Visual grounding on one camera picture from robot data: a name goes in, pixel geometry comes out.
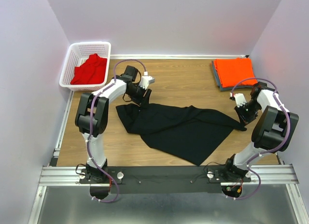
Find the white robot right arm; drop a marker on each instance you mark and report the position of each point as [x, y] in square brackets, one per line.
[272, 133]

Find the aluminium left side rail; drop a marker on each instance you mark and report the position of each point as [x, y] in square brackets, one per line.
[57, 148]

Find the folded orange shirt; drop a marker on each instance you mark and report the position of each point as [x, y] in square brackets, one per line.
[232, 71]

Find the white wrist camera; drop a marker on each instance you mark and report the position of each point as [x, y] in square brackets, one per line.
[146, 81]
[239, 99]

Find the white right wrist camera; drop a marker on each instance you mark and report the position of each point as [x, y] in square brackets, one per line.
[239, 99]

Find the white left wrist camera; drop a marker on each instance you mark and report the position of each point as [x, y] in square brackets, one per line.
[146, 81]

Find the black t shirt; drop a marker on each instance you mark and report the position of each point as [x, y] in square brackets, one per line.
[189, 133]

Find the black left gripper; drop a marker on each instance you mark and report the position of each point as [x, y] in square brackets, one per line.
[142, 101]

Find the aluminium front rail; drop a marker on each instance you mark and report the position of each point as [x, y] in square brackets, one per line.
[266, 174]

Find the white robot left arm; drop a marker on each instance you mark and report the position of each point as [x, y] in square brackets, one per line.
[92, 117]

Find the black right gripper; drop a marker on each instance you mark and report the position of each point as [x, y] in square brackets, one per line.
[243, 118]

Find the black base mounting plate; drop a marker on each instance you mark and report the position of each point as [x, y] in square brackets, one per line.
[130, 187]

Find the red crumpled shirt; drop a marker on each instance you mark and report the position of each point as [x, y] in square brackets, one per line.
[92, 71]

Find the white plastic laundry basket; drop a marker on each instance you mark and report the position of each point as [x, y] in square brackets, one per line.
[76, 55]

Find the aluminium rail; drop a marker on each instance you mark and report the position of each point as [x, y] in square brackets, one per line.
[57, 148]
[266, 174]

